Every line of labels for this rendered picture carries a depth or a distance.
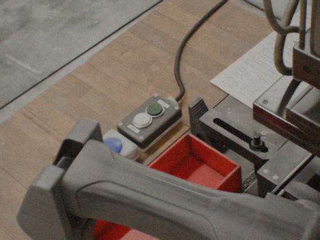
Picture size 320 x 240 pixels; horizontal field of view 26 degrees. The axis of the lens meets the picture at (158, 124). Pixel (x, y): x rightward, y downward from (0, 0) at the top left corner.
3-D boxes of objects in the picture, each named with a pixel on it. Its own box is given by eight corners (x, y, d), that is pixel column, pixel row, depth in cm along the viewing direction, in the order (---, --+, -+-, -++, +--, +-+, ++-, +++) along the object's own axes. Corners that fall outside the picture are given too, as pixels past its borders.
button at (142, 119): (132, 126, 128) (130, 119, 127) (143, 117, 130) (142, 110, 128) (143, 134, 127) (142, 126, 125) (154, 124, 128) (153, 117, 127)
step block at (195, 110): (192, 139, 127) (187, 105, 120) (202, 129, 128) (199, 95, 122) (219, 156, 123) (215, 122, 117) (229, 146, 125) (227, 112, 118)
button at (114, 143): (96, 153, 125) (94, 145, 124) (112, 139, 127) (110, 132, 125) (111, 164, 123) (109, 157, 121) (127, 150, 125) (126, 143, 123)
